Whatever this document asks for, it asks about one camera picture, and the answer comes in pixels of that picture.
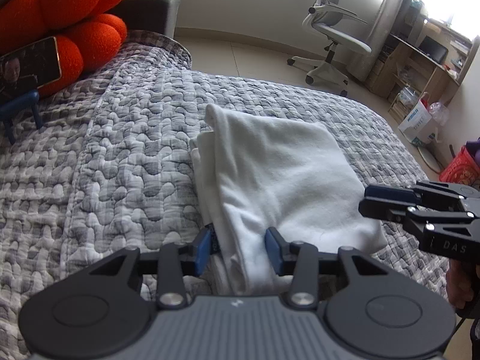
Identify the white Pooh t-shirt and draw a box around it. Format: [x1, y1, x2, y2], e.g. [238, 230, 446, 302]
[190, 104, 387, 296]

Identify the person's right hand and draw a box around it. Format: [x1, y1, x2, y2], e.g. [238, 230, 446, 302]
[446, 259, 479, 320]

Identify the red plastic basket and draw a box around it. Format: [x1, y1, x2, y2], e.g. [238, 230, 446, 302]
[439, 146, 480, 186]

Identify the white blue paper bag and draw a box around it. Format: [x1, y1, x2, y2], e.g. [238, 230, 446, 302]
[399, 101, 439, 146]

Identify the grey white checkered quilt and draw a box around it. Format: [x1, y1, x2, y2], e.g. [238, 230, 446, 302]
[1, 31, 456, 359]

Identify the wooden computer desk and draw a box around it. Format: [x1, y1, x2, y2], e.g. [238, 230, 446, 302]
[365, 1, 479, 123]

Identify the black laptop monitor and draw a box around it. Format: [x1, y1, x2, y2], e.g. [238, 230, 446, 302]
[418, 36, 448, 64]

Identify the grey right curtain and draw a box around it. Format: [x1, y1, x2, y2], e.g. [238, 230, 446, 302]
[346, 0, 411, 82]

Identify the grey office chair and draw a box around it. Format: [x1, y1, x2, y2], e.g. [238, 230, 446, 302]
[286, 0, 372, 97]

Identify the blue phone stand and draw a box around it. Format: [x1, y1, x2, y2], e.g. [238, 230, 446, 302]
[1, 90, 43, 145]

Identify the smartphone with gold edge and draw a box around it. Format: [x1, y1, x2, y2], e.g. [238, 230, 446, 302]
[1, 37, 62, 103]

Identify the dark grey sofa armrest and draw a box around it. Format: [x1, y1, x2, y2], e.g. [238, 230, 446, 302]
[108, 0, 181, 38]

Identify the orange knotted plush cushion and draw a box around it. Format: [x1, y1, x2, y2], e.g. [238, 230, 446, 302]
[1, 0, 127, 97]

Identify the black cable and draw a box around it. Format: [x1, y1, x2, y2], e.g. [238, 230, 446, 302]
[446, 316, 478, 353]

